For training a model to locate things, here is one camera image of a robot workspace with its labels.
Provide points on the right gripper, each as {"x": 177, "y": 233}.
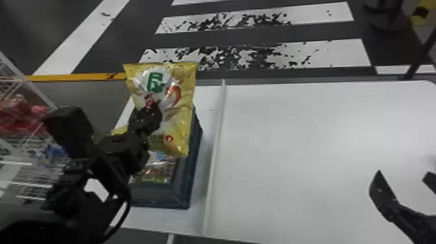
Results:
{"x": 420, "y": 226}

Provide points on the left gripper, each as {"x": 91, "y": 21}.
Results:
{"x": 124, "y": 151}

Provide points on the yellow snack packet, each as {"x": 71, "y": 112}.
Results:
{"x": 170, "y": 102}

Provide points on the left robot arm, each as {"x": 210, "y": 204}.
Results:
{"x": 71, "y": 207}

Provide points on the green snack packet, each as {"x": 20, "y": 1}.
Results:
{"x": 157, "y": 168}

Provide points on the blue basket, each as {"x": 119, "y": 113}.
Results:
{"x": 187, "y": 170}

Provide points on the red snack packet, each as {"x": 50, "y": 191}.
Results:
{"x": 18, "y": 114}

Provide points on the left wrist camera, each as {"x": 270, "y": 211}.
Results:
{"x": 68, "y": 131}

